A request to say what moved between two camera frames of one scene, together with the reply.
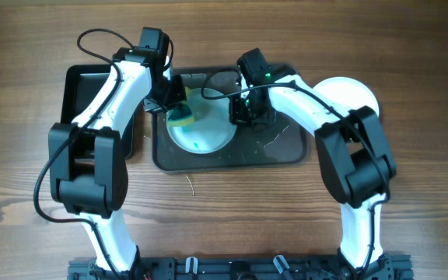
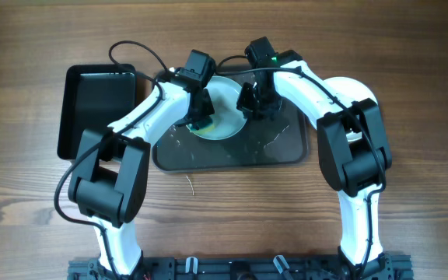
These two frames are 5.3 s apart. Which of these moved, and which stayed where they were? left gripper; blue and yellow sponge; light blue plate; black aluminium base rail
Moved: light blue plate; left gripper; blue and yellow sponge
Stayed: black aluminium base rail
